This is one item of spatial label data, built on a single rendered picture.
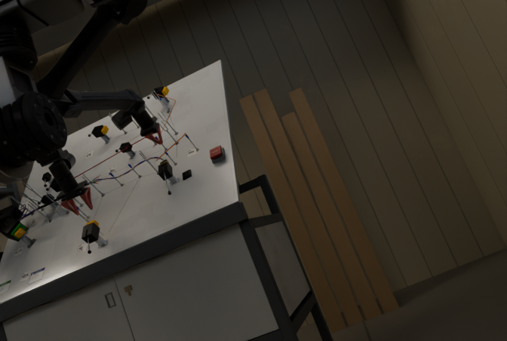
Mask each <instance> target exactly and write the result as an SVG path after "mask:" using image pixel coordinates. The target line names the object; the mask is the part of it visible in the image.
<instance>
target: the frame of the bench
mask: <svg viewBox="0 0 507 341"><path fill-rule="evenodd" d="M280 221H282V222H283V224H284V227H285V229H286V231H287V234H288V236H289V239H290V242H291V244H292V246H293V249H294V251H295V254H296V255H297V259H298V260H299V263H300V266H301V268H302V271H303V274H304V275H305V278H306V281H307V283H308V286H309V288H310V291H309V292H308V293H307V295H306V296H305V298H304V299H303V301H302V302H301V303H300V304H299V305H298V306H297V308H296V309H295V311H294V312H293V314H292V315H291V316H289V314H288V312H287V309H286V306H285V304H284V301H283V299H282V297H281V294H280V291H279V289H278V285H277V284H276V281H275V278H274V276H273V274H272V270H271V269H270V266H269V263H268V260H267V259H266V255H265V253H264V251H263V248H262V245H261V243H260V240H259V238H258V235H257V232H256V230H255V228H258V227H261V226H266V225H269V224H272V223H277V222H280ZM239 226H240V227H241V231H242V233H243V236H244V239H245V241H246V243H247V246H248V249H249V251H250V254H251V256H252V259H253V262H254V264H255V266H256V268H257V272H258V274H259V277H260V280H261V282H262V284H263V287H264V290H265V292H266V295H267V297H268V300H269V303H270V305H271V307H272V311H273V313H274V315H275V319H276V321H277V323H278V326H279V329H277V330H274V331H272V332H269V333H266V334H263V335H261V336H258V337H255V338H253V339H249V340H247V341H299V340H298V337H297V332H298V330H299V329H300V327H301V326H302V324H303V322H304V321H305V319H306V317H307V316H308V314H309V313H310V311H311V313H312V316H313V318H314V320H315V323H316V326H317V328H318V331H319V333H320V335H321V338H322V341H333V338H332V336H331V334H330V331H329V329H328V326H327V323H326V321H325V319H324V316H323V314H322V312H321V309H320V306H319V304H318V301H317V299H316V297H315V294H314V291H313V289H312V286H311V284H310V282H309V279H308V277H307V274H306V271H305V269H304V267H303V264H302V262H301V260H300V257H299V254H298V253H297V249H296V247H295V245H294V242H293V240H292V238H291V236H290V233H289V230H288V228H287V225H286V222H285V221H284V218H283V216H282V213H277V214H270V215H266V216H261V217H254V218H250V219H246V220H243V221H241V222H240V223H239ZM0 341H8V340H7V337H6V334H5V329H4V327H3V323H2V322H0Z"/></svg>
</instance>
